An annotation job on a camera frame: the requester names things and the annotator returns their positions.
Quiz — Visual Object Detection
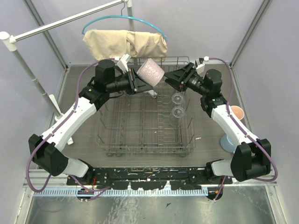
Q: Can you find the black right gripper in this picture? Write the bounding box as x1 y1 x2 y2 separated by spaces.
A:
164 62 208 97

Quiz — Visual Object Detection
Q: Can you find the lilac ceramic mug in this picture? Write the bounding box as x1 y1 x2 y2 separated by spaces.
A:
137 58 164 87

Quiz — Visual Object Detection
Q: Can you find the clear faceted glass cup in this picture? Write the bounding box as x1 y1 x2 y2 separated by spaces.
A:
170 93 185 107

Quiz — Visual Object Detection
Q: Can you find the blue ceramic mug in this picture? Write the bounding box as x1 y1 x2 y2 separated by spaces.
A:
220 134 235 153

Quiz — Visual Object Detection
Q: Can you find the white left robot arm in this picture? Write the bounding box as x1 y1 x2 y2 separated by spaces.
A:
28 59 164 185

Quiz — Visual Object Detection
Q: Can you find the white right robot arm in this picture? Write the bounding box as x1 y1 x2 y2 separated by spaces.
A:
164 63 271 184

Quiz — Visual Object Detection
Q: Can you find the beige cloth on hanger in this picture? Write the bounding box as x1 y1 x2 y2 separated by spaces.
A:
83 29 168 61

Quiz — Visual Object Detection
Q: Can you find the pink ceramic mug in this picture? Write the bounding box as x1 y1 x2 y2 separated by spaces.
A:
231 105 245 120

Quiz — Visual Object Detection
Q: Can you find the teal clothes hanger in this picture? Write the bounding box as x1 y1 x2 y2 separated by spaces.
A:
81 2 168 42

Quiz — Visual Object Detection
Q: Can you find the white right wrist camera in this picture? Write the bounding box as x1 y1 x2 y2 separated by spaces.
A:
195 56 209 75

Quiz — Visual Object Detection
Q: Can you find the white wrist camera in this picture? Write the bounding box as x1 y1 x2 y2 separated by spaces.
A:
117 54 131 73
195 56 209 75

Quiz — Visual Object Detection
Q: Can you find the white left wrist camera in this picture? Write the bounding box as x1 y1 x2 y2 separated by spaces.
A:
117 54 131 73

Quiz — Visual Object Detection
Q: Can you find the grey wire dish rack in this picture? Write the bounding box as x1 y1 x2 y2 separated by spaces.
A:
95 56 198 159

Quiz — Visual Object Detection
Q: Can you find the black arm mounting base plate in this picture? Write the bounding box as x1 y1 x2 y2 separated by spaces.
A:
66 167 234 191

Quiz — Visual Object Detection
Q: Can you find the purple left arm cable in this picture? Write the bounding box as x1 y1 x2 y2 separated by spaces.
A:
25 57 122 201

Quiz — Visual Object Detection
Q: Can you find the white clothes rail stand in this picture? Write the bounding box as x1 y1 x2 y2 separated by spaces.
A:
0 0 157 146

